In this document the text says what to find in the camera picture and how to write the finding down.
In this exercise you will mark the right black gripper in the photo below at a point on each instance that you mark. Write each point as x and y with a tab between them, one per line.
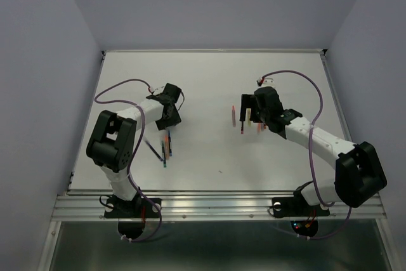
247	101

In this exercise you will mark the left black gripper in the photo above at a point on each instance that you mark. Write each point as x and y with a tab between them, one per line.
175	120

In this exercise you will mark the yellow highlighter pen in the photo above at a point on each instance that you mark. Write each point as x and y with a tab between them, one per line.
249	123

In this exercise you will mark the green orange pen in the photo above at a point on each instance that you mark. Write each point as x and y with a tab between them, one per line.
165	150

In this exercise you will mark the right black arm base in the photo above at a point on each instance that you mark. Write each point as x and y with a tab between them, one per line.
304	218

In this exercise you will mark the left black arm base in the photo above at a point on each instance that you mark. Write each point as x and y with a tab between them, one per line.
138	220

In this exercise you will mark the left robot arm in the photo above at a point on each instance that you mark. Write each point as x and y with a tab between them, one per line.
112	143

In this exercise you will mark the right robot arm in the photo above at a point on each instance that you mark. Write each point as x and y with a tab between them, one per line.
358	171

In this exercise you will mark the dark blue pen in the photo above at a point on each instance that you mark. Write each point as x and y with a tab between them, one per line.
153	150

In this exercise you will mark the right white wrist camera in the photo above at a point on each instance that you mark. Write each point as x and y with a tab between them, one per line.
263	82

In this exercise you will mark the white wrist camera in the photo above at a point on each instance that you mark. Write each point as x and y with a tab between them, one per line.
157	90
263	82

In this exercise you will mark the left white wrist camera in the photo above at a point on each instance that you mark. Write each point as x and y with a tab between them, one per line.
157	90

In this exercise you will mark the aluminium right side rail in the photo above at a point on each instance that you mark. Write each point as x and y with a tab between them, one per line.
333	122

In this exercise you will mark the aluminium rail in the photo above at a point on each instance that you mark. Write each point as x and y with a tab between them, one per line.
333	122
178	205

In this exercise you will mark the aluminium front rail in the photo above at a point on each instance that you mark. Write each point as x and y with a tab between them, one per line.
178	205

